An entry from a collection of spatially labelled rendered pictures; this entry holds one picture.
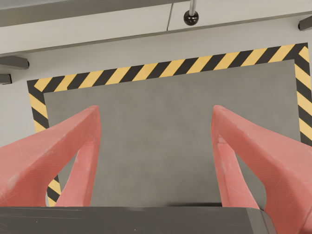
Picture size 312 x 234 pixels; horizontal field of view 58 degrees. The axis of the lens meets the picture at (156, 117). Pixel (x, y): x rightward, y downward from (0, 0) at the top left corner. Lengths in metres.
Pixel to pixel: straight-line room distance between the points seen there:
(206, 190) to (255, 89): 0.47
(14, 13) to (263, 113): 1.06
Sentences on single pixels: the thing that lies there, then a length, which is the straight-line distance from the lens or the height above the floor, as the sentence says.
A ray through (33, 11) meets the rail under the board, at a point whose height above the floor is 0.85.
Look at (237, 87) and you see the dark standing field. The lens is 1.22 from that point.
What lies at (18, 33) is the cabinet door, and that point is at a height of 0.59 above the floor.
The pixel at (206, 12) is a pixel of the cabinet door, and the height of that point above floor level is 0.55.
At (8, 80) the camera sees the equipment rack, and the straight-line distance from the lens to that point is 1.29.
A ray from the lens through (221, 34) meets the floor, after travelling 1.22.
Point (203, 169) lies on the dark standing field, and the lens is 1.24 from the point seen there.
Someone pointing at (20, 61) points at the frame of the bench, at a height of 0.08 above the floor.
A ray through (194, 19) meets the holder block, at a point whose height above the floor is 0.91.
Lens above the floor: 1.17
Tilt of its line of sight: 84 degrees down
